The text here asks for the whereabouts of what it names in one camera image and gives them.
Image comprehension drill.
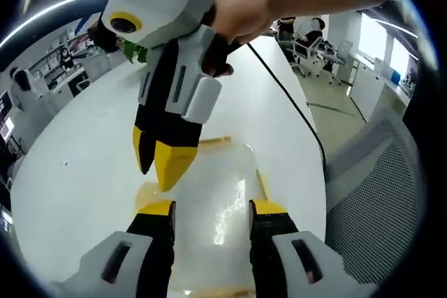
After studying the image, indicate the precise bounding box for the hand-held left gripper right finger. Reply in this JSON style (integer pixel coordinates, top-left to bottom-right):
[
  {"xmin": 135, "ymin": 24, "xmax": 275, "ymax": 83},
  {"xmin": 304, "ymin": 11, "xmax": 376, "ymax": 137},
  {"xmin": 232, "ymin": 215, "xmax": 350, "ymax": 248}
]
[{"xmin": 249, "ymin": 198, "xmax": 364, "ymax": 298}]

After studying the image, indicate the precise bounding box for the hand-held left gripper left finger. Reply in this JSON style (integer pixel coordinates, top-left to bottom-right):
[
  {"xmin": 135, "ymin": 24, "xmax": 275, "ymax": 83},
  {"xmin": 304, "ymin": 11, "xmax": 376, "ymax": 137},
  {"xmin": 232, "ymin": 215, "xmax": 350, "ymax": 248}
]
[{"xmin": 61, "ymin": 199, "xmax": 177, "ymax": 298}]

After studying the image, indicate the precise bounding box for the clear plastic bag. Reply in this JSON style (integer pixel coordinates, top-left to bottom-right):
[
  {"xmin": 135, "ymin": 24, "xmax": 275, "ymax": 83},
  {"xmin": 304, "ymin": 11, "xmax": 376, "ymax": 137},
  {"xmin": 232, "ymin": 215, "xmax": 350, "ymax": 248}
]
[{"xmin": 134, "ymin": 135, "xmax": 272, "ymax": 298}]

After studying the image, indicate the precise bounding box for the person's right hand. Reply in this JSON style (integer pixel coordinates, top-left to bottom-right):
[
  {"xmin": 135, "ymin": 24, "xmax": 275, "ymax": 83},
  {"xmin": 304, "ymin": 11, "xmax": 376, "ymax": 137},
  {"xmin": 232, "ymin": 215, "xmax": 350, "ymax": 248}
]
[{"xmin": 201, "ymin": 0, "xmax": 277, "ymax": 78}]

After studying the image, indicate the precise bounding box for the white counter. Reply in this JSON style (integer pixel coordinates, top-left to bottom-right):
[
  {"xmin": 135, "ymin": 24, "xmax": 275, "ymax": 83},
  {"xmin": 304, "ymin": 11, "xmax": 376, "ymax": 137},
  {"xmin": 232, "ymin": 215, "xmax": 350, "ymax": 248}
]
[{"xmin": 45, "ymin": 54, "xmax": 111, "ymax": 98}]

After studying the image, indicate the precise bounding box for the curved ceiling light strip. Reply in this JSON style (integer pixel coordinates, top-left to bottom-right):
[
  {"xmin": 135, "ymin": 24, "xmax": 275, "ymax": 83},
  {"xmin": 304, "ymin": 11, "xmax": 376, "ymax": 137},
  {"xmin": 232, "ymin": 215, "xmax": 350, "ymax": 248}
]
[{"xmin": 0, "ymin": 0, "xmax": 118, "ymax": 50}]

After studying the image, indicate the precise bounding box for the grey mesh office chair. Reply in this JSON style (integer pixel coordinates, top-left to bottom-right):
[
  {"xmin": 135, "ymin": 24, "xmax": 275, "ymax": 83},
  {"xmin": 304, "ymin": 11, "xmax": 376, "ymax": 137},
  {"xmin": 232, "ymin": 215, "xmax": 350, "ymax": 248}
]
[{"xmin": 323, "ymin": 107, "xmax": 427, "ymax": 280}]

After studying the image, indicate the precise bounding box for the white cabinet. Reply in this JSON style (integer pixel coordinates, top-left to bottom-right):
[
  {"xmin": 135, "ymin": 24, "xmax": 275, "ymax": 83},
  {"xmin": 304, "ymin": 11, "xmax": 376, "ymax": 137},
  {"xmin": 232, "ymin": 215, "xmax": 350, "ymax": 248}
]
[{"xmin": 349, "ymin": 52, "xmax": 411, "ymax": 121}]

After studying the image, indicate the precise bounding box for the person's black shirt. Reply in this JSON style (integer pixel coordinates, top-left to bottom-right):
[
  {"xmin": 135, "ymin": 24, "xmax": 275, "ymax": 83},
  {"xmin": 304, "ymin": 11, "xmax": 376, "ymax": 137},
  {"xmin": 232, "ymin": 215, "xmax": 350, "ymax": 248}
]
[{"xmin": 401, "ymin": 57, "xmax": 441, "ymax": 131}]

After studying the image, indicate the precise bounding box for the wall shelf with white boxes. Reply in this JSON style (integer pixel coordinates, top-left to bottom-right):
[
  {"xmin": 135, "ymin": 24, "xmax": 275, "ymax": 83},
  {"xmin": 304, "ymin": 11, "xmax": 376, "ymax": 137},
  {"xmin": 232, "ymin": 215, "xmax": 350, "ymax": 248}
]
[{"xmin": 27, "ymin": 24, "xmax": 95, "ymax": 79}]

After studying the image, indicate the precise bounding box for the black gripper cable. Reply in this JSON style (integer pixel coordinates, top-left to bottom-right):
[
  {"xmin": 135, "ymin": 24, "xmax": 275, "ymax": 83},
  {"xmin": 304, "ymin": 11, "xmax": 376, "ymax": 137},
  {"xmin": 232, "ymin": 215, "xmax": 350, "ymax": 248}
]
[{"xmin": 244, "ymin": 42, "xmax": 328, "ymax": 175}]

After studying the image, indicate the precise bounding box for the wall screen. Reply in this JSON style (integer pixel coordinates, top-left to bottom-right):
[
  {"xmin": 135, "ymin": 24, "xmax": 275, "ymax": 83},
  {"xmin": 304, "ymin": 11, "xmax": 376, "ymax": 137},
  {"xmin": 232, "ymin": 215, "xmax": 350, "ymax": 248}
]
[
  {"xmin": 0, "ymin": 89, "xmax": 14, "ymax": 112},
  {"xmin": 0, "ymin": 118, "xmax": 17, "ymax": 141}
]

